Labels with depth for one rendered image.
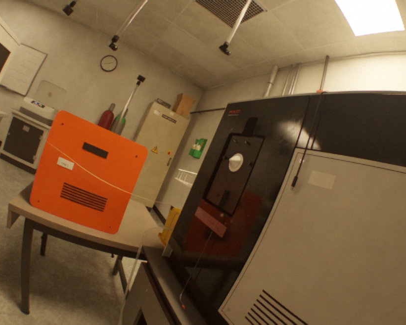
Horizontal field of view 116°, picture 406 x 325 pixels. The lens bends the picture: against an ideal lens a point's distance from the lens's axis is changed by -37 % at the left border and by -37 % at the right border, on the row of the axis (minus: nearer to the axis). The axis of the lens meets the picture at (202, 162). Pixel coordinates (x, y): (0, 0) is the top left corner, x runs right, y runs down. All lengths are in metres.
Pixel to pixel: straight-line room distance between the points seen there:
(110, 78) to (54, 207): 3.34
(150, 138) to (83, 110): 1.40
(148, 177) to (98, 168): 2.91
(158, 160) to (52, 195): 2.98
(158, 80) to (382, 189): 4.03
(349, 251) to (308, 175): 0.19
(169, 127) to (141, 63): 1.45
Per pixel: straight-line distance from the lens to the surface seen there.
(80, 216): 0.92
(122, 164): 0.85
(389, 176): 0.41
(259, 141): 0.61
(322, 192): 0.43
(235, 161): 0.62
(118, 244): 0.91
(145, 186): 3.76
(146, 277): 0.83
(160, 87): 4.14
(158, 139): 3.67
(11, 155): 3.66
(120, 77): 4.03
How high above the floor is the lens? 1.13
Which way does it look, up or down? 2 degrees up
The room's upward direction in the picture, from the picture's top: 23 degrees clockwise
